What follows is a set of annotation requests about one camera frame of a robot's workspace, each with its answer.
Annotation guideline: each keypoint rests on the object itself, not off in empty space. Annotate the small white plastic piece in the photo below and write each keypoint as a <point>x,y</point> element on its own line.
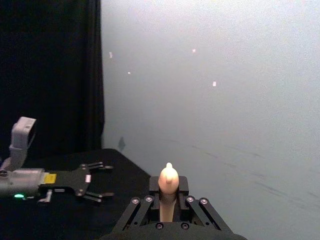
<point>168,185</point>

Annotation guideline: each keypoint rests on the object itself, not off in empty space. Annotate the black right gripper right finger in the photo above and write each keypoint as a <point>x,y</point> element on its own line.
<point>197,210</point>

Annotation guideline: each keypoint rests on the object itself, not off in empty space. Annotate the black curtain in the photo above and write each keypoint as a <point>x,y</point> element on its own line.
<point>50,75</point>

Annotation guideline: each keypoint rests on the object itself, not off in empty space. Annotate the black table cloth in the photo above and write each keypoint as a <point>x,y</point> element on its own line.
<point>75,217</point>

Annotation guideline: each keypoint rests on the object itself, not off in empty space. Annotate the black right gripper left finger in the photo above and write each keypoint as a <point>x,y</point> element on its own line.
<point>140,210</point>

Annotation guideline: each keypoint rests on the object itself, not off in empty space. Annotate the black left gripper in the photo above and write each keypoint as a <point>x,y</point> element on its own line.
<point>67,181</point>

